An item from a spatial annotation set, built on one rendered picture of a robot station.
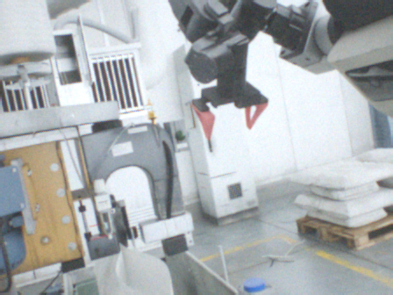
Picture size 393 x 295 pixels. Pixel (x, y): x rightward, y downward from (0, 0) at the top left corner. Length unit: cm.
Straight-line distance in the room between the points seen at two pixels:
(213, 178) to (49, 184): 387
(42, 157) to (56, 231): 19
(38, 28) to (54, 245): 54
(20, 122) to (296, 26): 63
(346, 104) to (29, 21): 596
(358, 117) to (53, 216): 596
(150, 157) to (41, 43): 41
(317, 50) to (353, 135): 578
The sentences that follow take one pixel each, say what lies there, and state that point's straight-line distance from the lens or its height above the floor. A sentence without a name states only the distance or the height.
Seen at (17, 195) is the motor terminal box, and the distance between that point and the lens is 89.
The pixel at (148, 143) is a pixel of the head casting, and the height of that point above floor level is 128.
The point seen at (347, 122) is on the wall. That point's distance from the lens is 664.
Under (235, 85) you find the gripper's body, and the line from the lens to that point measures 79.
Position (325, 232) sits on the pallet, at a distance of 398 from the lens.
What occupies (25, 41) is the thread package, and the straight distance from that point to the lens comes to 95.
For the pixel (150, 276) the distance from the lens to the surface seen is 100.
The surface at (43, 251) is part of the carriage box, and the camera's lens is 116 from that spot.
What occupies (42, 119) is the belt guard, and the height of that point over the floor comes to 139.
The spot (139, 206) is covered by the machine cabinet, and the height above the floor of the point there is 60.
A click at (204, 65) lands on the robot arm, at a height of 141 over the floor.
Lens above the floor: 133
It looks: 4 degrees down
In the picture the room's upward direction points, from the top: 11 degrees counter-clockwise
